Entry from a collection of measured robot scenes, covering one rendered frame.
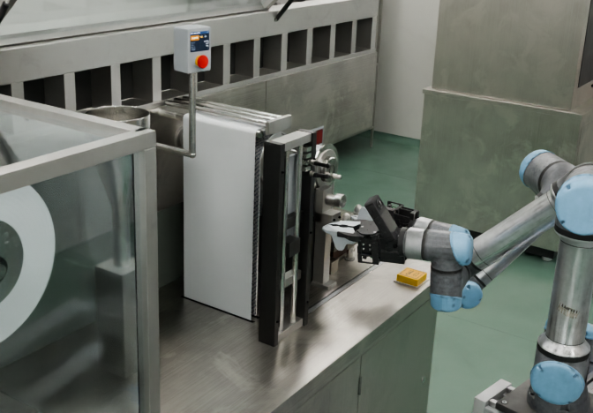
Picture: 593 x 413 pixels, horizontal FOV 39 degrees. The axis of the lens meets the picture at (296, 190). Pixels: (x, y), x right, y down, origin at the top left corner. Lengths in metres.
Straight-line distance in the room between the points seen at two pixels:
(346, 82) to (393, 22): 4.23
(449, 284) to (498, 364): 2.09
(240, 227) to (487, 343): 2.22
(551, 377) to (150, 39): 1.30
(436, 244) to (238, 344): 0.59
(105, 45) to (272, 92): 0.76
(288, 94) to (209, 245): 0.72
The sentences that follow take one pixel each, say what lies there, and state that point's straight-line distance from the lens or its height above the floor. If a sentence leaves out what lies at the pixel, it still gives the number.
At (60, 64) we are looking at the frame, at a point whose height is 1.60.
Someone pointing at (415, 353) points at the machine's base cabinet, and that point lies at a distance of 2.73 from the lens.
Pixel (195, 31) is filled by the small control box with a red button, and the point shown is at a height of 1.70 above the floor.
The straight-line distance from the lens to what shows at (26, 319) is 1.41.
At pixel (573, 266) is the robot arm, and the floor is 1.26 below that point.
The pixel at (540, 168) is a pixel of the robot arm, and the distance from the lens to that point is 2.40.
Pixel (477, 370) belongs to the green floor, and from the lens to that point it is 4.01.
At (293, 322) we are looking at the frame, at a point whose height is 0.92.
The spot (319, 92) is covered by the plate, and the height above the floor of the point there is 1.35.
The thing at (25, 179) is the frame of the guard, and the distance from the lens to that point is 1.31.
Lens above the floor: 1.99
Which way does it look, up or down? 19 degrees down
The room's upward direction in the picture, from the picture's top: 2 degrees clockwise
